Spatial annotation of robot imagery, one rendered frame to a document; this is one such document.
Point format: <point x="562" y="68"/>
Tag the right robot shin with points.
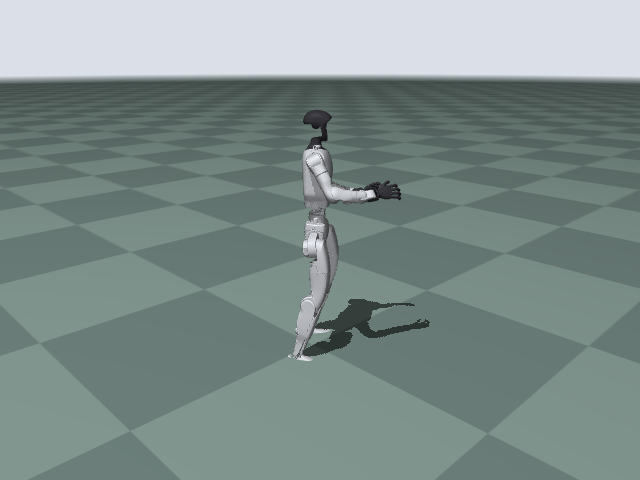
<point x="306" y="323"/>

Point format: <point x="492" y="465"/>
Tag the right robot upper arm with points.
<point x="316" y="165"/>

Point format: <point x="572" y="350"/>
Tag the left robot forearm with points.
<point x="340" y="186"/>

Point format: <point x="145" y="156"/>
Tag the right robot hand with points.
<point x="385" y="192"/>

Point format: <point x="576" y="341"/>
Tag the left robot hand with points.
<point x="371" y="186"/>

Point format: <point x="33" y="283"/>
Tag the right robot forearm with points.
<point x="347" y="196"/>

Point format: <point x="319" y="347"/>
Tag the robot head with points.
<point x="317" y="118"/>

